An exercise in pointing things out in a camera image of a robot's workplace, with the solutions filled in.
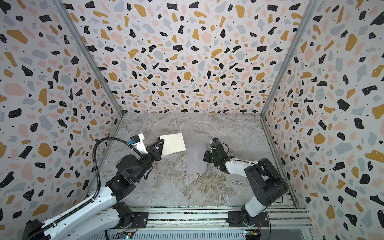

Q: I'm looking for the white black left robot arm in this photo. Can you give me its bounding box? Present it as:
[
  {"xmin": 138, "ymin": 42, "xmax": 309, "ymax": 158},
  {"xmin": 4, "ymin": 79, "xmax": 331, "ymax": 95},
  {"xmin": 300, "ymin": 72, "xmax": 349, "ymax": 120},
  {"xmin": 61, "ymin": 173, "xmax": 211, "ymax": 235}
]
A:
[{"xmin": 22, "ymin": 134, "xmax": 165, "ymax": 240}]

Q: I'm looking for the beige lined letter paper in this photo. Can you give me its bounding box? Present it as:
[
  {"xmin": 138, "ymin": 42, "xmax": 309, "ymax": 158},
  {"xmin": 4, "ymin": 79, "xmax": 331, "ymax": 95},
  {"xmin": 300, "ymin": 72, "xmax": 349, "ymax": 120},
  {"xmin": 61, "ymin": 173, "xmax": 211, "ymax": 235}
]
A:
[{"xmin": 160, "ymin": 133, "xmax": 186, "ymax": 156}]

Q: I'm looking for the aluminium corner post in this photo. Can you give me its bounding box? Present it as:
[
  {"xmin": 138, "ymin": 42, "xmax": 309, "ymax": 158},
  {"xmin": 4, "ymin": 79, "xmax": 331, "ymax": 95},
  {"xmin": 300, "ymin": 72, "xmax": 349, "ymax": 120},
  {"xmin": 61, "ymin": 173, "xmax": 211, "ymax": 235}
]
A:
[
  {"xmin": 52, "ymin": 0, "xmax": 124, "ymax": 118},
  {"xmin": 261, "ymin": 0, "xmax": 319, "ymax": 119}
]

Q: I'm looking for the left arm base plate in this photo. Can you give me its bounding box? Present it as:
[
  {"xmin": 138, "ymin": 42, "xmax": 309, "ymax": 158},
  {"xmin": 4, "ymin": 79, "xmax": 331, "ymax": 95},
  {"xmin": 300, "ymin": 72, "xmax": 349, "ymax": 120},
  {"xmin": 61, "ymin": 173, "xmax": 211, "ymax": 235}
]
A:
[{"xmin": 118, "ymin": 212, "xmax": 149, "ymax": 230}]

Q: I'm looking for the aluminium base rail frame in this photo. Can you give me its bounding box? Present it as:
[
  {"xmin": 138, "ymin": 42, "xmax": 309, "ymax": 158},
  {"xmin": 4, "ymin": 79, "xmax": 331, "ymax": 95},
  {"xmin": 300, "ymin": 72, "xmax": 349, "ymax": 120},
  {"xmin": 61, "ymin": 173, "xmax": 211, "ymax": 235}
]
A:
[{"xmin": 86, "ymin": 206, "xmax": 317, "ymax": 240}]

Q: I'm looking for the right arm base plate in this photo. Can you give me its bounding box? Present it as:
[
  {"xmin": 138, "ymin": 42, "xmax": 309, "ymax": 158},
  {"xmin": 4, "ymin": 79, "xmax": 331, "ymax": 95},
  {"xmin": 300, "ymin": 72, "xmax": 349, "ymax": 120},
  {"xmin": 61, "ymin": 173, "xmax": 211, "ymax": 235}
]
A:
[{"xmin": 227, "ymin": 211, "xmax": 270, "ymax": 228}]

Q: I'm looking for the black corrugated cable conduit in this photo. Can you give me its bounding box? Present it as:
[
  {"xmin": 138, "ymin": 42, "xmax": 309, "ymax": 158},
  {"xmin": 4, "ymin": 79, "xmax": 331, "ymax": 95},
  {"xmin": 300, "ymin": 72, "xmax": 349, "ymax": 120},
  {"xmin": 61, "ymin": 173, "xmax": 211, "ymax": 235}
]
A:
[{"xmin": 25, "ymin": 137, "xmax": 145, "ymax": 240}]

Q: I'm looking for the left aluminium corner post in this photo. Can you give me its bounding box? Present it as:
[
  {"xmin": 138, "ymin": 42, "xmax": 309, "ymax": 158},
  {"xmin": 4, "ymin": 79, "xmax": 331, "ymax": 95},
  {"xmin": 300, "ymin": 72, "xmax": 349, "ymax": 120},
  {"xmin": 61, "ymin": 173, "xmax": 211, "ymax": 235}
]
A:
[{"xmin": 52, "ymin": 0, "xmax": 124, "ymax": 118}]

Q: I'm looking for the lavender envelope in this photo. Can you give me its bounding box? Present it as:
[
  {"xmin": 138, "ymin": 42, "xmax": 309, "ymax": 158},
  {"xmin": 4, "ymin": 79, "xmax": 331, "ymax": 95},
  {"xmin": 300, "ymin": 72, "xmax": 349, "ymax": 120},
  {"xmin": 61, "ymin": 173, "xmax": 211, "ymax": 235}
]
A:
[{"xmin": 187, "ymin": 143, "xmax": 207, "ymax": 174}]

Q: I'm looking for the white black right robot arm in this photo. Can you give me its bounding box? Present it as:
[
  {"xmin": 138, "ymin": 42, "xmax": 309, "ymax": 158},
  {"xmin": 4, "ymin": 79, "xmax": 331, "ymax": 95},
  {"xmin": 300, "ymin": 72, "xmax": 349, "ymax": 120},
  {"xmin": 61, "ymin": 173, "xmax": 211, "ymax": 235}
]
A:
[{"xmin": 203, "ymin": 138, "xmax": 289, "ymax": 227}]

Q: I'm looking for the right aluminium corner post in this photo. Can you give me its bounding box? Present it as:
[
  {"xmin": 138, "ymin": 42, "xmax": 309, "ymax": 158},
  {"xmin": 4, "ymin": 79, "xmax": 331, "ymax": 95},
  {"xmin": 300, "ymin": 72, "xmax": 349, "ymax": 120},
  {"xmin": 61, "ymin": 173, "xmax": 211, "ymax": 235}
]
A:
[{"xmin": 261, "ymin": 0, "xmax": 319, "ymax": 119}]

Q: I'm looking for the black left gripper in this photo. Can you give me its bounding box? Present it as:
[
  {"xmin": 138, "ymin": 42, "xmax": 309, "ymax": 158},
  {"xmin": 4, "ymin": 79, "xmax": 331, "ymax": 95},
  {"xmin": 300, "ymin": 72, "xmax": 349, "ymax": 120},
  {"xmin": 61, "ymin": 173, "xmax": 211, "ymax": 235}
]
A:
[{"xmin": 134, "ymin": 138, "xmax": 163, "ymax": 183}]

